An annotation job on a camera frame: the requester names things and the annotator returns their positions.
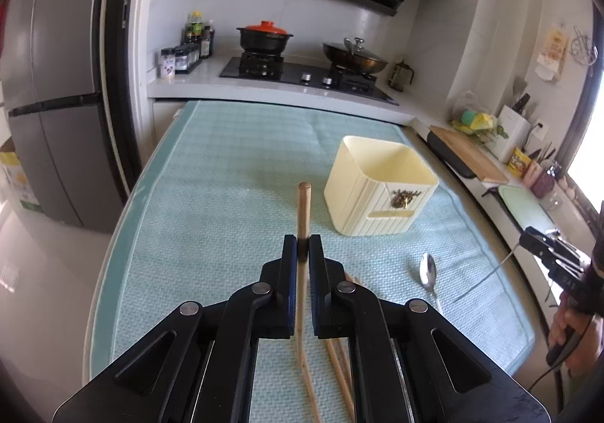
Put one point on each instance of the grey double door refrigerator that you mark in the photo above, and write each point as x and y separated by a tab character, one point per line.
51	81

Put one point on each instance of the plastic bag with produce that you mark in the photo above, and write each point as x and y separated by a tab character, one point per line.
469	117

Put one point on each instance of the spice jar rack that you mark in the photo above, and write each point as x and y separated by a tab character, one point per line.
187	58

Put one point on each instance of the dark glass french press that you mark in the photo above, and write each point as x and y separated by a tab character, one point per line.
401	77

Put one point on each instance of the dark wok with glass lid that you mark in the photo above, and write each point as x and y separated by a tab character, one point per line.
352	56

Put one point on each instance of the sauce bottles group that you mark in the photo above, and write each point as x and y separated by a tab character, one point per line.
200	32

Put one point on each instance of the wooden chopstick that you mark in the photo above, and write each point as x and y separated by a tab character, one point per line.
346	390
343	355
303	233
352	279

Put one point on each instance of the black griddle pan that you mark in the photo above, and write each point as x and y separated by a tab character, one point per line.
443	152

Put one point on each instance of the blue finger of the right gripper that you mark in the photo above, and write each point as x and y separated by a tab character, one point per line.
539	243
549	260

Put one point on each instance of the wire wall rack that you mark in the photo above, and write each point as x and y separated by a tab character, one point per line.
582	48

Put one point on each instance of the green cutting board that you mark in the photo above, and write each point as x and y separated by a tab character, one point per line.
525	209

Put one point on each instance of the black clay pot red lid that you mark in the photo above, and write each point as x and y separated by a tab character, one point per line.
265	38

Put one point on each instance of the hanging paper calendar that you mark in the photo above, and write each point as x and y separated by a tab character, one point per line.
551	58

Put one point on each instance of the black gas cooktop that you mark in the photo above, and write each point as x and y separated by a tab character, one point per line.
255	67

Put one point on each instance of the cream ribbed utensil holder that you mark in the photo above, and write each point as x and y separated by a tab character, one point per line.
377	187

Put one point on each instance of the wooden cutting board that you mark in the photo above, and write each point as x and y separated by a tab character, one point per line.
486	171

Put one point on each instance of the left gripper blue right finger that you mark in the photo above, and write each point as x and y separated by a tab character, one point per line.
328	309

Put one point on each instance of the light blue woven table mat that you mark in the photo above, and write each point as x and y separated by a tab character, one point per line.
219	195

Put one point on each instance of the white knife block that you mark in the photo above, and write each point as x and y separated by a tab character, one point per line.
511	132

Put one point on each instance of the white labelled spice jar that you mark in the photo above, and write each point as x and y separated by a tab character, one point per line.
167	63

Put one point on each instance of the yellow printed mug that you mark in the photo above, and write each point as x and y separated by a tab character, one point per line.
518	163

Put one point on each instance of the pink ribbed cup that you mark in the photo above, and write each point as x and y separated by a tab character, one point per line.
532	173

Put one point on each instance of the cardboard box on floor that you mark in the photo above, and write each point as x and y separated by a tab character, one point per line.
16	177

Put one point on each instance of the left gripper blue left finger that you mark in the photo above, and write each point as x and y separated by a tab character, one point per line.
279	313

